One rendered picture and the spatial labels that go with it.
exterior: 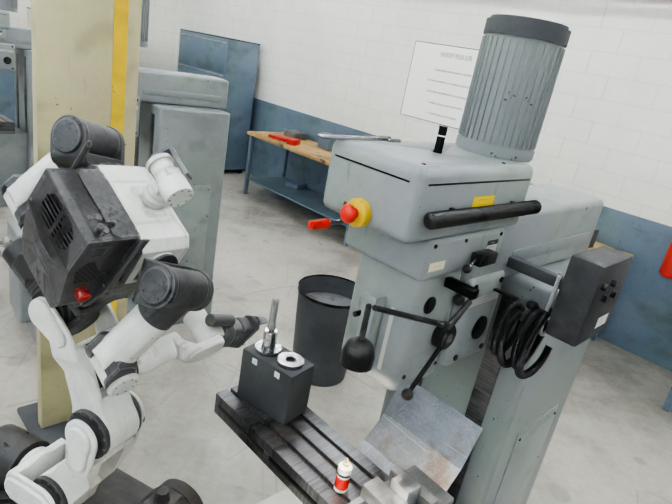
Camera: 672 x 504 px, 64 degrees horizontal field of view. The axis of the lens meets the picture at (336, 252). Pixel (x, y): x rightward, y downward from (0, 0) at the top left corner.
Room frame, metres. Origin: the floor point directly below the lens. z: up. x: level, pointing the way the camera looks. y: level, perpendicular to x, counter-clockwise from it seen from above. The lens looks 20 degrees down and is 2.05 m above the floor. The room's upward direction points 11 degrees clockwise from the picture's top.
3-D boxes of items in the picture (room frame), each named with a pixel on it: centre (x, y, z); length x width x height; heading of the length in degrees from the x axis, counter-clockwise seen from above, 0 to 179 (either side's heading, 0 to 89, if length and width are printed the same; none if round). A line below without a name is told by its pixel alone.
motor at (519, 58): (1.43, -0.35, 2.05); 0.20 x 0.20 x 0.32
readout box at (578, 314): (1.24, -0.64, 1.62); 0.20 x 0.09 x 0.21; 137
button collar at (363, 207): (1.07, -0.03, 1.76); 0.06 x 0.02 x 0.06; 47
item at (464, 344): (1.39, -0.32, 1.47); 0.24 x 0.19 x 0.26; 47
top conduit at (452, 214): (1.17, -0.32, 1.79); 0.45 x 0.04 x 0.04; 137
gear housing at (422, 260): (1.27, -0.21, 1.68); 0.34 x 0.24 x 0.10; 137
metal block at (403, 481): (1.14, -0.30, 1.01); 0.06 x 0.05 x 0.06; 45
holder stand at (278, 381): (1.55, 0.12, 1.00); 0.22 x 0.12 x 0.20; 57
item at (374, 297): (1.16, -0.11, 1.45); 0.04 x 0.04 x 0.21; 47
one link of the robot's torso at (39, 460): (1.28, 0.73, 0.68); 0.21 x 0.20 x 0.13; 69
